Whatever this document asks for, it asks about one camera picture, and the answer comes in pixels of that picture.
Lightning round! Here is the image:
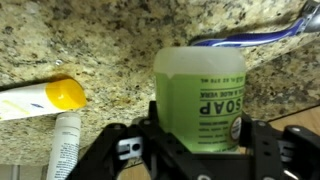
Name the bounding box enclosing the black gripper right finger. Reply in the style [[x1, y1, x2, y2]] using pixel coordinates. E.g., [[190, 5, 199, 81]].
[[239, 112, 253, 147]]

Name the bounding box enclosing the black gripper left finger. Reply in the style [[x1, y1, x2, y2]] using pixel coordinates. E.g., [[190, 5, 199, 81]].
[[147, 101, 160, 133]]

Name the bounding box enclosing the green soap pump bottle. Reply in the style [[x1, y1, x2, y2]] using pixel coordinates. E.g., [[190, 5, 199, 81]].
[[154, 46, 246, 153]]

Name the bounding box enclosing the small tube blue cap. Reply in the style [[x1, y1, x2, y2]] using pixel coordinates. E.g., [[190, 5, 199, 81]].
[[46, 112, 81, 180]]

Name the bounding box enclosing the white tube yellow cap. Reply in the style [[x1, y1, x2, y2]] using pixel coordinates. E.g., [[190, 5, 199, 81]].
[[0, 79, 86, 121]]

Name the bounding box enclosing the blue handle razor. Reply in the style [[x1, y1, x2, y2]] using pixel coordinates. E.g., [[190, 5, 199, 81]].
[[190, 0, 320, 48]]

